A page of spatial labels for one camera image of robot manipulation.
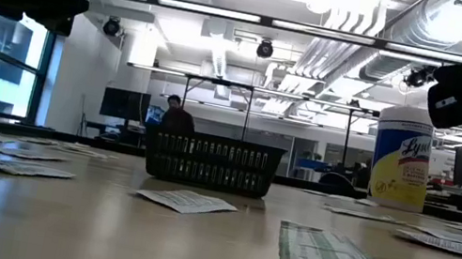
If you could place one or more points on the person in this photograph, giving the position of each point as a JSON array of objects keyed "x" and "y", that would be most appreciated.
[{"x": 177, "y": 120}]

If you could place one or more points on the black overhead rig frame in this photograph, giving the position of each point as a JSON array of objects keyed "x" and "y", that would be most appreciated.
[{"x": 220, "y": 82}]

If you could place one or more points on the black office chair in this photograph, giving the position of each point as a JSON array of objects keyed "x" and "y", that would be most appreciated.
[{"x": 336, "y": 179}]

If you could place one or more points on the black computer monitor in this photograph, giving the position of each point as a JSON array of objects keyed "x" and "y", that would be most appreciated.
[{"x": 125, "y": 104}]

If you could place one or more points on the long ceiling light bar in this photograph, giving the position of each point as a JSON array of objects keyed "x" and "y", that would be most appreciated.
[{"x": 209, "y": 10}]

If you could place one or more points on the silver ventilation duct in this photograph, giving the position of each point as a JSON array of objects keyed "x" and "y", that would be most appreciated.
[{"x": 390, "y": 64}]

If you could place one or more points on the green striped bandage wrapper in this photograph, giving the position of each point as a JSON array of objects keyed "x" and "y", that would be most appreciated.
[
  {"x": 75, "y": 145},
  {"x": 332, "y": 257},
  {"x": 81, "y": 152}
]

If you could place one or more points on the black ceiling spotlight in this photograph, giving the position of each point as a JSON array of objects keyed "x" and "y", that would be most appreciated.
[
  {"x": 419, "y": 78},
  {"x": 265, "y": 49},
  {"x": 112, "y": 26}
]

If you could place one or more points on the black plastic basket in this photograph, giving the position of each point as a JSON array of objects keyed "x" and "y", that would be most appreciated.
[{"x": 211, "y": 161}]

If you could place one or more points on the plain white narrow packet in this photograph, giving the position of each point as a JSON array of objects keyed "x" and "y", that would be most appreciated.
[{"x": 367, "y": 202}]

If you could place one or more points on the Lysol wipes canister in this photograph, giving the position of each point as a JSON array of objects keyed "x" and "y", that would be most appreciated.
[{"x": 401, "y": 159}]

